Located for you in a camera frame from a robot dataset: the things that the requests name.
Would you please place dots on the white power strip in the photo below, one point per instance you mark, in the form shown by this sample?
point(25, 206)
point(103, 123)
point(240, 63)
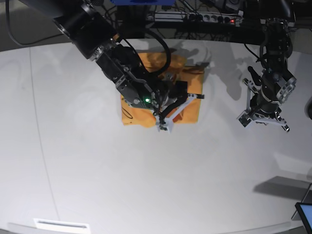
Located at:
point(208, 17)

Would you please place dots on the computer monitor with stand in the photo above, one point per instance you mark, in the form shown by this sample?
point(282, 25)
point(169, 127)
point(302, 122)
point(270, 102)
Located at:
point(273, 204)

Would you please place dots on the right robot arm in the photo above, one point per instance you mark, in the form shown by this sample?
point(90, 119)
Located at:
point(99, 41)

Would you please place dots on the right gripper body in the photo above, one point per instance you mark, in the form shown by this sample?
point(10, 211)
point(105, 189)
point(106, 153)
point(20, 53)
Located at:
point(160, 96)

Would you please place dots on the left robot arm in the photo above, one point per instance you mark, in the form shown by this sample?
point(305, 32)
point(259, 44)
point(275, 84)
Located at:
point(275, 17)

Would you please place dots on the white paper label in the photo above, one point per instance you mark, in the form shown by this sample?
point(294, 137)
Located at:
point(62, 226)

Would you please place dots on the yellow T-shirt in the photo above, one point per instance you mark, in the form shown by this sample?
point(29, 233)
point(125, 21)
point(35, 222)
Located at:
point(191, 75)

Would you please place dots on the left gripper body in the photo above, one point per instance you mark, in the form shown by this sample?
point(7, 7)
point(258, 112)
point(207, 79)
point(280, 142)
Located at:
point(264, 102)

